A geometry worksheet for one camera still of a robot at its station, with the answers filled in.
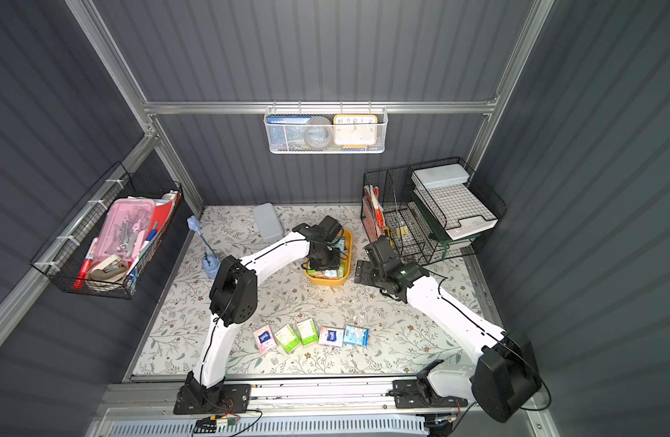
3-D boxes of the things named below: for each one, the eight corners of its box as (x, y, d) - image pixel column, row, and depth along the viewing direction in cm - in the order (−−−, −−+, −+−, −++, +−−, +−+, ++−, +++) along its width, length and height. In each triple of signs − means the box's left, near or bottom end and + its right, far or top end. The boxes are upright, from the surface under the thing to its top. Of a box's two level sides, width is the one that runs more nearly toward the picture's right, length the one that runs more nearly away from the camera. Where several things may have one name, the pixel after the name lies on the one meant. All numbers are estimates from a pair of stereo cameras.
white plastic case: (264, 245, 110) (263, 242, 108) (252, 208, 123) (251, 205, 121) (287, 238, 112) (286, 234, 110) (272, 202, 125) (271, 199, 124)
